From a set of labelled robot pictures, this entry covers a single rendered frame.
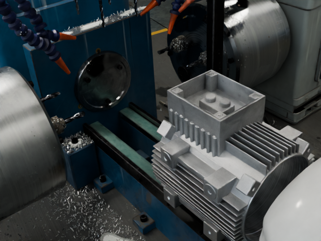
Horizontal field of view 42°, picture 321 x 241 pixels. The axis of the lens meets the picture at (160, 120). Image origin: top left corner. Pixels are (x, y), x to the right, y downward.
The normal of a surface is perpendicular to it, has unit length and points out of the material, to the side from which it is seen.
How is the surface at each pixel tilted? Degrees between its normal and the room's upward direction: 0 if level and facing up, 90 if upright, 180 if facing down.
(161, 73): 0
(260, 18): 47
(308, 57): 89
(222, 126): 90
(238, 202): 2
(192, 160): 0
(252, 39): 62
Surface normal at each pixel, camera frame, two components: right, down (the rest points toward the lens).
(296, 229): -0.78, -0.38
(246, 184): -0.59, -0.29
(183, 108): -0.78, 0.39
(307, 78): 0.62, 0.41
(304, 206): -0.68, -0.58
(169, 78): -0.06, -0.82
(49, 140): 0.56, 0.11
